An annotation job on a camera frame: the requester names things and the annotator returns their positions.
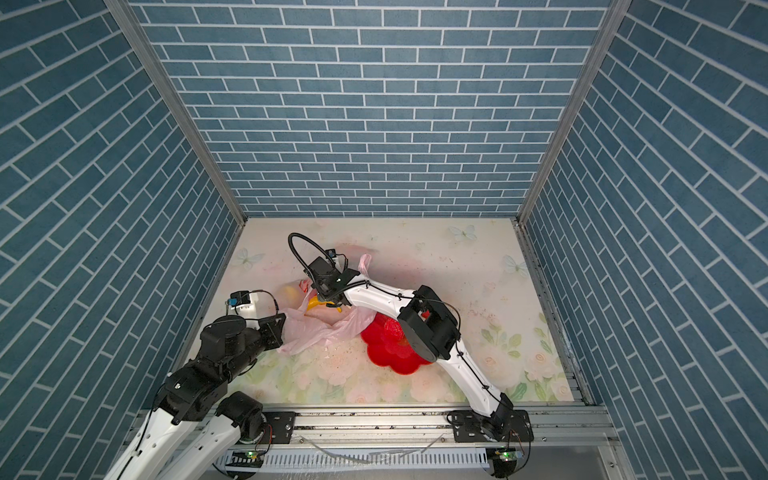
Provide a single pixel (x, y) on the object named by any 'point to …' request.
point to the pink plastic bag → (322, 326)
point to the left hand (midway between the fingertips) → (289, 316)
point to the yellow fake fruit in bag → (291, 293)
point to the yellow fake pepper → (314, 302)
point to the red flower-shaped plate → (388, 346)
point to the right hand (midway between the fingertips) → (328, 283)
